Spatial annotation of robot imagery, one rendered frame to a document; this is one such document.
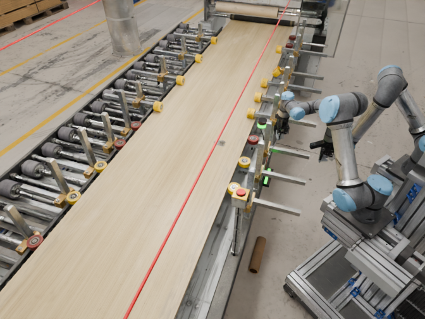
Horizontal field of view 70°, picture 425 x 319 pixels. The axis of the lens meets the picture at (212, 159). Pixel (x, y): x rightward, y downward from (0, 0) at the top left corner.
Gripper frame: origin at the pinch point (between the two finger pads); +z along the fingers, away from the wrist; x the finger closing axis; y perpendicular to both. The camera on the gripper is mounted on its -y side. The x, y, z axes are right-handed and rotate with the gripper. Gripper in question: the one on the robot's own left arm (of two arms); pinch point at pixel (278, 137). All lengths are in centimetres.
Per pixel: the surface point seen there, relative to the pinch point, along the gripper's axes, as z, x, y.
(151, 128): 11, -90, -26
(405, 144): 101, 182, -108
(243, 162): 10.0, -24.2, 13.6
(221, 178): 10.6, -39.8, 27.0
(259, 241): 93, -6, 22
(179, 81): 5, -72, -88
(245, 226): 31, -25, 49
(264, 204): 17.0, -13.7, 42.6
